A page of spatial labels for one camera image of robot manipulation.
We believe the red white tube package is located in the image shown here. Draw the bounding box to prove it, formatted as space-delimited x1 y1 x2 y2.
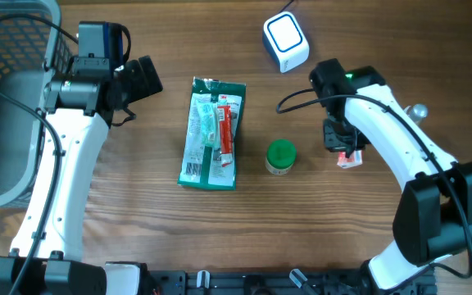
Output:
217 105 234 167

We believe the yellow oil bottle silver cap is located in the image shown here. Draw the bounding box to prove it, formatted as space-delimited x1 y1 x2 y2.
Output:
404 103 429 125

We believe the green 3M gloves package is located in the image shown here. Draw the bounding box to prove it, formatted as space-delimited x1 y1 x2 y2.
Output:
178 77 246 190

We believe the white barcode scanner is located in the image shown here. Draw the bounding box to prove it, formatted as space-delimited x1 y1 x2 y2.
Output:
262 11 310 73

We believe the Knorr jar green lid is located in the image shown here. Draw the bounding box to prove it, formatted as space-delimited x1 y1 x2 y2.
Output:
265 139 297 175

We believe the teal toothbrush package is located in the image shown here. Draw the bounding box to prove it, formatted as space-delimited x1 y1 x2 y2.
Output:
196 101 220 149

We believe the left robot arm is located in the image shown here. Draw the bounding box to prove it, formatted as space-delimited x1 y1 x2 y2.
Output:
0 21 162 294

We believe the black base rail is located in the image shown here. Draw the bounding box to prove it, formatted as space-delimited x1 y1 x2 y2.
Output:
137 268 438 295

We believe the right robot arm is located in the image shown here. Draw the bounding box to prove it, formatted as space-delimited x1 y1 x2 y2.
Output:
309 59 472 294

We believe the pink Kleenex tissue pack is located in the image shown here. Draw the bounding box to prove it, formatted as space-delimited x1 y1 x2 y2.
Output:
337 150 363 169

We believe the right camera cable black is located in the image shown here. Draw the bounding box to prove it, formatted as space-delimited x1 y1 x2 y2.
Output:
276 94 472 286

